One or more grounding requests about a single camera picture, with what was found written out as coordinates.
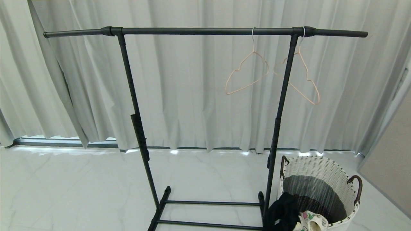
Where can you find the pink clothes hanger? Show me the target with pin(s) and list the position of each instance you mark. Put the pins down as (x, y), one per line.
(300, 50)
(253, 50)

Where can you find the cream printed garment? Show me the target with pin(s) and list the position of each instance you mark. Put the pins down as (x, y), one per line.
(313, 222)

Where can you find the black clothes rack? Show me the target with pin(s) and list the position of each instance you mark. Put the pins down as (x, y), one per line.
(192, 31)

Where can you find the white laundry basket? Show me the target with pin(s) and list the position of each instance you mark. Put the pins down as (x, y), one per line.
(308, 166)

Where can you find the black garment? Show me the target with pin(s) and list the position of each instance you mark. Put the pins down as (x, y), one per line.
(282, 211)

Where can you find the window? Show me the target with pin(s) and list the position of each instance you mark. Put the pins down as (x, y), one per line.
(64, 142)

